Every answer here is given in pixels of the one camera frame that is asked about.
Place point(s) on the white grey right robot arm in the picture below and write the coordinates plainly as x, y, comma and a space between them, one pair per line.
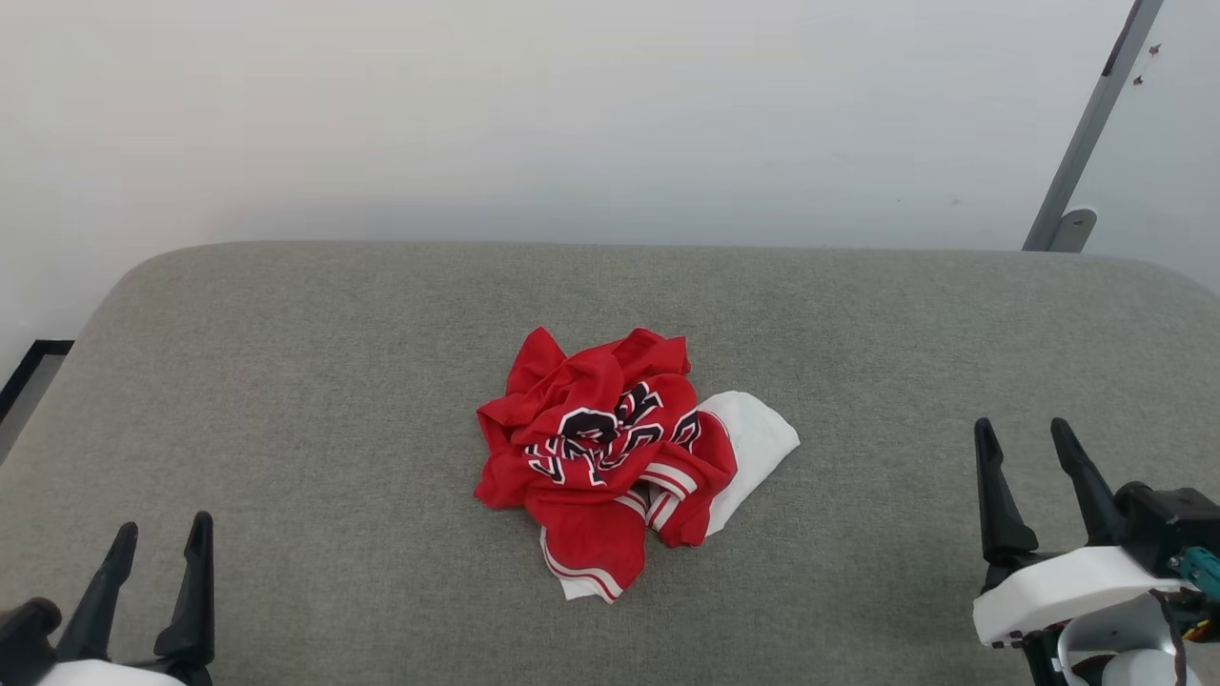
1144, 672

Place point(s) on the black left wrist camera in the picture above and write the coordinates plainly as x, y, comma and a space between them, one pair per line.
24, 638

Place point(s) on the grey metal pole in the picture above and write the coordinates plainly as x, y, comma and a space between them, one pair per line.
1087, 124

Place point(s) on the grey metal pole bracket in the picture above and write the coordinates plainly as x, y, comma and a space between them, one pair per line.
1075, 229

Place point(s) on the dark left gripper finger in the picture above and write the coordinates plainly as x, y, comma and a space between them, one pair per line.
95, 600
198, 591

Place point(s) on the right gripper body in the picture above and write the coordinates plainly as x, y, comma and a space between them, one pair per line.
1077, 638

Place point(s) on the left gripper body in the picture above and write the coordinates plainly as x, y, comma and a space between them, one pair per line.
198, 676

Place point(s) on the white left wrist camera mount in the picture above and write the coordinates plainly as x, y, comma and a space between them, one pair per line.
95, 676

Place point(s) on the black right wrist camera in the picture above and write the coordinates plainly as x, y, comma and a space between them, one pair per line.
1168, 519

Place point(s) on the red and white jersey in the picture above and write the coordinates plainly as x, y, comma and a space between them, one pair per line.
591, 381

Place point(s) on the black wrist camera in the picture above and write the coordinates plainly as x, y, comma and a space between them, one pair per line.
24, 638
1168, 519

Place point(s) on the black floor trim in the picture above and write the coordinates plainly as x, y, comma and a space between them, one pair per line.
29, 367

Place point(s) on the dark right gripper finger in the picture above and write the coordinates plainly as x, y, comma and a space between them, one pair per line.
996, 505
1091, 486

